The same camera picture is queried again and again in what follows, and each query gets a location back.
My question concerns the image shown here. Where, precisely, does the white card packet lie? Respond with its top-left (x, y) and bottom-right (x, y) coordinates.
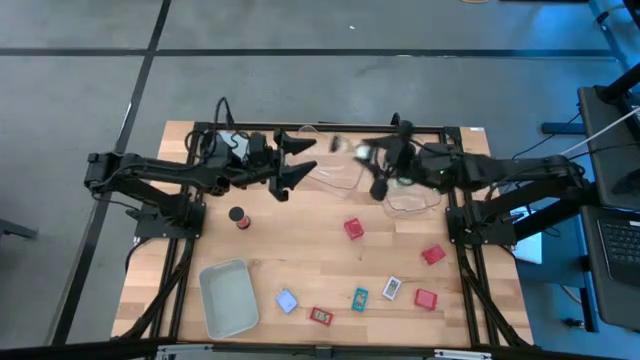
top-left (382, 275), bottom-right (403, 302)

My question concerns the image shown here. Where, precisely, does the red box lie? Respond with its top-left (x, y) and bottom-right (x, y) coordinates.
top-left (420, 243), bottom-right (447, 266)
top-left (343, 217), bottom-right (366, 241)
top-left (413, 288), bottom-right (439, 312)

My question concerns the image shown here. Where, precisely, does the grey plastic tray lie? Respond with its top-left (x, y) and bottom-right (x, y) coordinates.
top-left (198, 257), bottom-right (261, 341)

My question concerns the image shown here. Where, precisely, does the blue white packet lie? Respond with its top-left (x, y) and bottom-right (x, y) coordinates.
top-left (274, 288), bottom-right (300, 315)

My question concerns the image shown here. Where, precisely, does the black floor cable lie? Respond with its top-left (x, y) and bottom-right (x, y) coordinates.
top-left (509, 112), bottom-right (584, 161)

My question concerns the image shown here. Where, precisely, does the black aluminium table frame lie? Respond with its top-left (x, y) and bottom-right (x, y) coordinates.
top-left (112, 110), bottom-right (534, 360)

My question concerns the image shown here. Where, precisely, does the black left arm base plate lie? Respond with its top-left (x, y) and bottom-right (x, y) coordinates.
top-left (133, 199), bottom-right (206, 240)

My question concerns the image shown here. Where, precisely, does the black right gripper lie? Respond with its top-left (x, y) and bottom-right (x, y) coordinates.
top-left (353, 134), bottom-right (469, 202)

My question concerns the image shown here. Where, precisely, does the red card packet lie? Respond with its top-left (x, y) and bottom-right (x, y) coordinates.
top-left (308, 306), bottom-right (335, 327)

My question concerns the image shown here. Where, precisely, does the black furniture foot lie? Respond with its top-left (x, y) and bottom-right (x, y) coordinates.
top-left (0, 217), bottom-right (39, 241)

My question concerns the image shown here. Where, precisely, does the white cylindrical container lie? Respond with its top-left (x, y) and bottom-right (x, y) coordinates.
top-left (218, 130), bottom-right (251, 162)

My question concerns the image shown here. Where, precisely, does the black computer mouse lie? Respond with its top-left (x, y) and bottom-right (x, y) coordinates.
top-left (611, 168), bottom-right (640, 196)

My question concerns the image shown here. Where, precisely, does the black side desk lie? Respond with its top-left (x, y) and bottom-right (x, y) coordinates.
top-left (514, 62), bottom-right (640, 332)

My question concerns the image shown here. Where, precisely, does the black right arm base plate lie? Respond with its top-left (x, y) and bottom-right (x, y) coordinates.
top-left (446, 205), bottom-right (517, 246)

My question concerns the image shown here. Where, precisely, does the teal card packet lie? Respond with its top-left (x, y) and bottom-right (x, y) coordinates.
top-left (350, 286), bottom-right (370, 313)

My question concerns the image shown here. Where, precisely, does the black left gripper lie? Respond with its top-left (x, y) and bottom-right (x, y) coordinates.
top-left (247, 128), bottom-right (319, 202)

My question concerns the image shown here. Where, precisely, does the large clear plastic bin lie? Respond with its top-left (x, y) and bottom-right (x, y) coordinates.
top-left (283, 124), bottom-right (374, 194)

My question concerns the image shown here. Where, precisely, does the small clear plastic bin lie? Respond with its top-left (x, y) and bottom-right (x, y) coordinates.
top-left (380, 138), bottom-right (449, 219)

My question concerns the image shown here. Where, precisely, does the black laptop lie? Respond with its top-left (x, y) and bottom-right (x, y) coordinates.
top-left (596, 217), bottom-right (640, 289)

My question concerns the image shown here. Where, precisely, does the white cable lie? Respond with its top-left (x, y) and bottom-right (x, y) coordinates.
top-left (559, 106), bottom-right (640, 156)

